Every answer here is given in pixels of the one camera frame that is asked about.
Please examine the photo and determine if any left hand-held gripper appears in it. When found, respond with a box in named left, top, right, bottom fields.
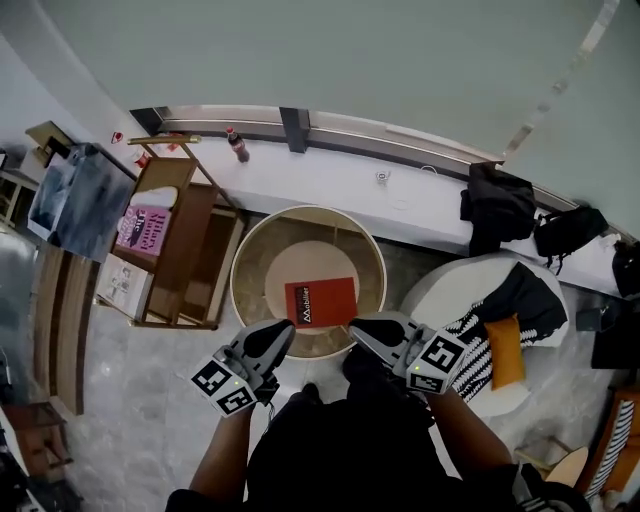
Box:
left=191, top=318, right=296, bottom=417

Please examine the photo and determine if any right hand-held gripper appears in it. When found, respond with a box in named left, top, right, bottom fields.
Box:
left=348, top=311, right=470, bottom=397

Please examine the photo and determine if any white beanbag chair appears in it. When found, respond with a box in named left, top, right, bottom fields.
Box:
left=399, top=254, right=571, bottom=419

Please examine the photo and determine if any red book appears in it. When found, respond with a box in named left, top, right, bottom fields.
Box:
left=284, top=276, right=359, bottom=330

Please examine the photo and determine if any person's left forearm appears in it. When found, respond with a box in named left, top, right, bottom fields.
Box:
left=188, top=407, right=254, bottom=501

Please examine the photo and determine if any person's right forearm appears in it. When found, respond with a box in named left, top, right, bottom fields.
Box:
left=424, top=387, right=516, bottom=471

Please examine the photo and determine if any white book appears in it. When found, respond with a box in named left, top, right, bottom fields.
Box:
left=95, top=253, right=155, bottom=321

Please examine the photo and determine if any pink magazine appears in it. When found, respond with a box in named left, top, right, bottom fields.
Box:
left=114, top=204, right=172, bottom=258

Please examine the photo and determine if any round glass top side table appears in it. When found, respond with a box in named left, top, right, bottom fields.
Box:
left=229, top=204, right=389, bottom=360

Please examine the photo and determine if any person's black clothing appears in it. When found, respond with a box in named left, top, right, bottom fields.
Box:
left=167, top=344, right=521, bottom=512

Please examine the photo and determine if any orange cushion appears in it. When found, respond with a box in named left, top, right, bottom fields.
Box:
left=483, top=314, right=527, bottom=392

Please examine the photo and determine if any wooden shelf cart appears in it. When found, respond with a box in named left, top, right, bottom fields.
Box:
left=95, top=133, right=246, bottom=332

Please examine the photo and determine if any black white patterned blanket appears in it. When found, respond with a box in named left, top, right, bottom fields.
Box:
left=442, top=263, right=570, bottom=404

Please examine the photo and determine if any white window ledge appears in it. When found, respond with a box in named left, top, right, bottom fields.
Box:
left=112, top=134, right=640, bottom=301

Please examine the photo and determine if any black crumpled bag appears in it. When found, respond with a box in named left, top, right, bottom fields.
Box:
left=459, top=162, right=539, bottom=257

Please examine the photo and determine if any cream pouch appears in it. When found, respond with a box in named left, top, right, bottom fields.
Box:
left=132, top=185, right=180, bottom=209

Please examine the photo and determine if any cola bottle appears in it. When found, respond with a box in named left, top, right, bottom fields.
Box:
left=225, top=126, right=251, bottom=164

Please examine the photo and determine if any long wooden slat bench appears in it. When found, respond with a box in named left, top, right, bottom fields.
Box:
left=30, top=243, right=101, bottom=417

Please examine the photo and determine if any small grey bin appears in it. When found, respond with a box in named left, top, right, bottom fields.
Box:
left=574, top=304, right=619, bottom=332

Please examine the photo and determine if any black backpack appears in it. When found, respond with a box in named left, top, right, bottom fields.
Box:
left=533, top=205, right=610, bottom=276

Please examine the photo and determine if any oval wooden coffee table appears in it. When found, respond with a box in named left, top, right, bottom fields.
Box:
left=514, top=434, right=591, bottom=489

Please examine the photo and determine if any black garment with white stripes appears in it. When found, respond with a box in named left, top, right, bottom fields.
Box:
left=512, top=462, right=594, bottom=512

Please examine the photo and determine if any blue grey marbled box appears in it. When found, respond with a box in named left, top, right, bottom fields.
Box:
left=27, top=142, right=137, bottom=265

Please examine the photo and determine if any tall black cabinet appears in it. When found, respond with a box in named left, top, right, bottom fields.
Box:
left=592, top=299, right=640, bottom=371

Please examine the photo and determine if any black boxy bag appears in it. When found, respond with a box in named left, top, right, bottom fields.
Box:
left=610, top=239, right=640, bottom=299

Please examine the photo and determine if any brown wooden stool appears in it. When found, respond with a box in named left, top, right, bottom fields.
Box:
left=3, top=401, right=75, bottom=471

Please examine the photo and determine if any grey roller blind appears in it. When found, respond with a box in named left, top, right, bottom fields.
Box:
left=0, top=0, right=616, bottom=166
left=504, top=0, right=640, bottom=236

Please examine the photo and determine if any olive chair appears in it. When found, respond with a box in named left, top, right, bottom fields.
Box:
left=24, top=119, right=76, bottom=169

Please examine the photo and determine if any dark window frame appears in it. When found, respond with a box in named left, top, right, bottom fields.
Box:
left=129, top=104, right=621, bottom=236

